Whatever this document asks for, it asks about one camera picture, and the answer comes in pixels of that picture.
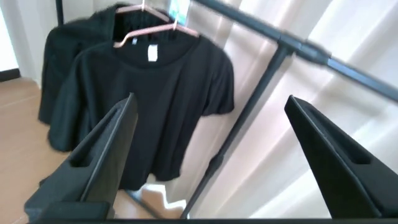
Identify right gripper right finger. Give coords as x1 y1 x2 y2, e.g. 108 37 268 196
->
284 95 398 218

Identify pink clothes hanger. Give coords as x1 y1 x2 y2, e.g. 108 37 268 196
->
113 14 200 49
115 1 171 23

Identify black drawstring shorts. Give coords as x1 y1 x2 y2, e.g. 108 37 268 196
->
37 2 170 125

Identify black clothes rack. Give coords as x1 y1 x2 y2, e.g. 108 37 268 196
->
55 0 398 220

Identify window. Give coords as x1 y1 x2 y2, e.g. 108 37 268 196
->
167 0 191 26

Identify black garment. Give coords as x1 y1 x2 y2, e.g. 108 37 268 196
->
47 30 236 191

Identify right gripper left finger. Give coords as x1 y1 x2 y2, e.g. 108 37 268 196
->
24 92 139 222

